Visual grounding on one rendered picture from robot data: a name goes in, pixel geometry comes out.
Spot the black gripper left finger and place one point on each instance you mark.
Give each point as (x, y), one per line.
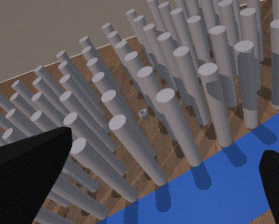
(28, 170)

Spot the blue tape strip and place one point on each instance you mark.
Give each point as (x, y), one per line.
(226, 188)

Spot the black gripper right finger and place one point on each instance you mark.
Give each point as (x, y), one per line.
(269, 173)

